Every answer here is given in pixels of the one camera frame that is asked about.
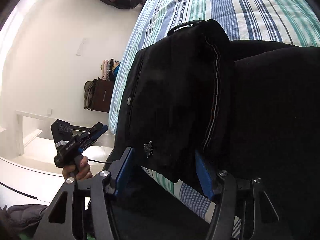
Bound brown drawer cabinet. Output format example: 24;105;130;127
91;79;114;113

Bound white wall switch plate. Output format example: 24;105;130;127
76;37;89;56

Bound striped bed with cover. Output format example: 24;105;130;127
108;0;320;239

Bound black pants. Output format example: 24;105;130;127
111;20;319;239

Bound colourful folded clothes stack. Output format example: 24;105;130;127
100;59;121;82

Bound person's left hand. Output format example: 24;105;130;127
62;156;93;180

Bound olive garment on cabinet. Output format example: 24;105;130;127
84;79;97;110

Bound grey jacket on floor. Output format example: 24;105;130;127
1;204;48;239

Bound black cable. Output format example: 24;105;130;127
87;158;113;165

